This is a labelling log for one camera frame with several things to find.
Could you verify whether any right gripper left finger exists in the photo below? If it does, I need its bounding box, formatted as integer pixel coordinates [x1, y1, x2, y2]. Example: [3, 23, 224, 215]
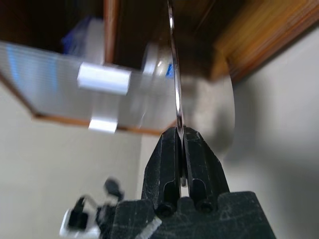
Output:
[141, 126, 182, 212]

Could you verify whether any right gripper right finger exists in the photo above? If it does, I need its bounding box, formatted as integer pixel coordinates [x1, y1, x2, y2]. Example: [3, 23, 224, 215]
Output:
[182, 126, 231, 211]

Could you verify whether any round metal dish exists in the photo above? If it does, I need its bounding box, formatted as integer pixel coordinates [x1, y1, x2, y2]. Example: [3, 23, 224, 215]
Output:
[166, 0, 237, 187]

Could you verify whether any ribbed clear sliding door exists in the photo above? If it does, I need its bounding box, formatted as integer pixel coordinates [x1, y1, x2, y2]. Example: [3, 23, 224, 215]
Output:
[0, 40, 175, 131]
[0, 62, 175, 135]

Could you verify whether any wooden cabinet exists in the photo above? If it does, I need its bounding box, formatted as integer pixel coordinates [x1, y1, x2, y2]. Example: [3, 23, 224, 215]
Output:
[0, 0, 319, 136]

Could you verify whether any white bottle blue print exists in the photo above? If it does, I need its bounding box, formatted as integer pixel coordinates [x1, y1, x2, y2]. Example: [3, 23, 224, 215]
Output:
[143, 42, 175, 79]

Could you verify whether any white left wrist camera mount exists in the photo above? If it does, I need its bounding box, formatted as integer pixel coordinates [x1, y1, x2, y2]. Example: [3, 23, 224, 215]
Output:
[59, 195, 103, 237]

